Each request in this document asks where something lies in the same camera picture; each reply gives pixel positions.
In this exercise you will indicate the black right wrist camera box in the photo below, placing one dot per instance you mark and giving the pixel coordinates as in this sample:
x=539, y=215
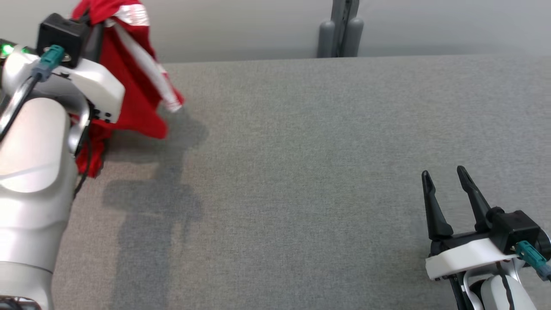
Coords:
x=514, y=228

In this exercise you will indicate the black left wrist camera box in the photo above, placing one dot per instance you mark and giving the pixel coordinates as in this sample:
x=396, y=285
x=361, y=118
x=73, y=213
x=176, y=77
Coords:
x=60, y=36

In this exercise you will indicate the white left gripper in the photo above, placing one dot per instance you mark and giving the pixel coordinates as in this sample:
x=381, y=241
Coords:
x=101, y=92

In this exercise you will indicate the grey metal frame post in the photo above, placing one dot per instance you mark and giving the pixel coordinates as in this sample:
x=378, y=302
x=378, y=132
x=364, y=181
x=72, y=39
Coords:
x=341, y=30

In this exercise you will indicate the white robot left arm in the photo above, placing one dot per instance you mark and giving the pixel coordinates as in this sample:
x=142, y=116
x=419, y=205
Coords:
x=34, y=172

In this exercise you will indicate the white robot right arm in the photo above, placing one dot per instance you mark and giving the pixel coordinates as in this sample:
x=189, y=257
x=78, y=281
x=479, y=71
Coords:
x=495, y=292

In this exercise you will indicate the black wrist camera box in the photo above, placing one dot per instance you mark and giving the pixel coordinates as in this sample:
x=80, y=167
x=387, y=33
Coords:
x=514, y=228
x=60, y=36

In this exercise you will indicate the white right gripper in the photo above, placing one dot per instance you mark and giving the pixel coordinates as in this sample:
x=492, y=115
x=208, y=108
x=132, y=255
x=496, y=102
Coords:
x=465, y=256

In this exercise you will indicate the red white basketball jersey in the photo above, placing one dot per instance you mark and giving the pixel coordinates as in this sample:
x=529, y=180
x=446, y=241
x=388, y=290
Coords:
x=137, y=99

